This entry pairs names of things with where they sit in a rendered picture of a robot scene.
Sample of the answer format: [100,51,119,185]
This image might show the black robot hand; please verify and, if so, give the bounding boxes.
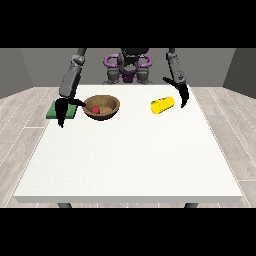
[54,96,87,129]
[162,76,190,109]

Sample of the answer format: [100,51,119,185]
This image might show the green square pad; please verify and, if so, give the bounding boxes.
[45,100,79,120]

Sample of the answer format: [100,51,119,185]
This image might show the yellow cup with melon print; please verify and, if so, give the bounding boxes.
[150,96,176,115]

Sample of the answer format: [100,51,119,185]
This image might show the brown wooden bowl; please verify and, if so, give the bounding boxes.
[82,94,121,122]

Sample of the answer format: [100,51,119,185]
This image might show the grey robot trunk purple rings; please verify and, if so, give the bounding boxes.
[102,48,155,86]

